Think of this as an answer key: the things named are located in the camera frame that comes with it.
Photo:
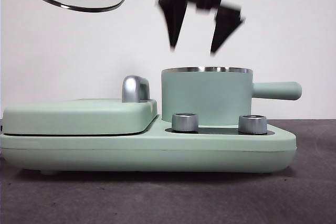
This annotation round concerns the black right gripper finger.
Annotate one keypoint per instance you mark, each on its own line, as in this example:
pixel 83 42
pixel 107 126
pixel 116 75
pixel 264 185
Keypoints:
pixel 174 16
pixel 225 27

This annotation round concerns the mint green breakfast machine base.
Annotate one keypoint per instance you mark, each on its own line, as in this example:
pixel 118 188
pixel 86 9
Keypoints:
pixel 236 153

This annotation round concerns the mint green hinged griddle cover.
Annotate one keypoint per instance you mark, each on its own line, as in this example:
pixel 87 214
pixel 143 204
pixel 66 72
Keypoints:
pixel 65 116

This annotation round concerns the silver control knob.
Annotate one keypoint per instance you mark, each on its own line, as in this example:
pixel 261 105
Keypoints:
pixel 252 125
pixel 185 123

